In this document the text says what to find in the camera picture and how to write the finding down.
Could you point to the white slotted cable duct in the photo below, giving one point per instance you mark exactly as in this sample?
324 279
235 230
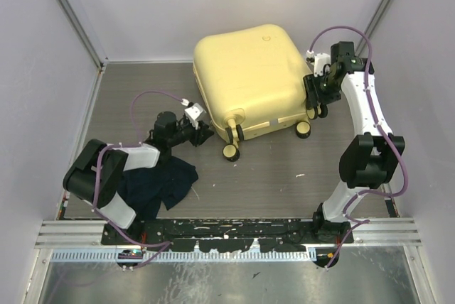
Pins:
117 255

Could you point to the dark navy garment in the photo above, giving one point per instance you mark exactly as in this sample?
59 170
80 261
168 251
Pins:
146 189

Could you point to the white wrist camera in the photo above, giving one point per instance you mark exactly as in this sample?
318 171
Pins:
319 61
193 112

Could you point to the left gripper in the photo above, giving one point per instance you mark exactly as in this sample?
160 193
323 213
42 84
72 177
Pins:
200 135

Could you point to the aluminium frame rail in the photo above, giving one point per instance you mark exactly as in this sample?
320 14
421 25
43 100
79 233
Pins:
97 233

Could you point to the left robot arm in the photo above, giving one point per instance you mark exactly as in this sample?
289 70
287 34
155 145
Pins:
96 173

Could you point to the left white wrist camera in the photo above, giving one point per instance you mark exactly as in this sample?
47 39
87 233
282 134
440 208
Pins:
193 112

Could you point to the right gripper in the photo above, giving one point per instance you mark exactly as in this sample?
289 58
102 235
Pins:
313 96

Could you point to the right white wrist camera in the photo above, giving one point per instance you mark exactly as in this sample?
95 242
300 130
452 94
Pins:
319 61

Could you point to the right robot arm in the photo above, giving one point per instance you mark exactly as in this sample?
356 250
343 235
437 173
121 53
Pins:
373 155

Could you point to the yellow hard-shell suitcase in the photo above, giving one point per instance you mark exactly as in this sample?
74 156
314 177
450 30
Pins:
252 83

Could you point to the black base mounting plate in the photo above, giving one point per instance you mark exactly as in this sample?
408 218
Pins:
229 235

